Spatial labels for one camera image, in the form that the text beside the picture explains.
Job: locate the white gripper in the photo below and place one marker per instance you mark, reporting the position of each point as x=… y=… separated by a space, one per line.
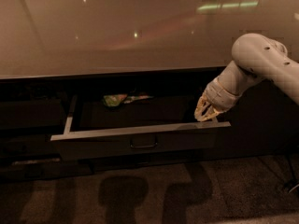
x=219 y=96

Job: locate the dark drawer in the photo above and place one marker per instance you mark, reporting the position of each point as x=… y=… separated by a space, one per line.
x=30 y=114
x=46 y=169
x=23 y=146
x=157 y=125

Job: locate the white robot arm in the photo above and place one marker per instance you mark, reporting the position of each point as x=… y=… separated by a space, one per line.
x=255 y=58

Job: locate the dark cabinet door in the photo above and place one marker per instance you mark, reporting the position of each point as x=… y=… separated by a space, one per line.
x=263 y=121

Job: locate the green snack bag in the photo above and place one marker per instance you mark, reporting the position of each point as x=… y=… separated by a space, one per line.
x=115 y=100

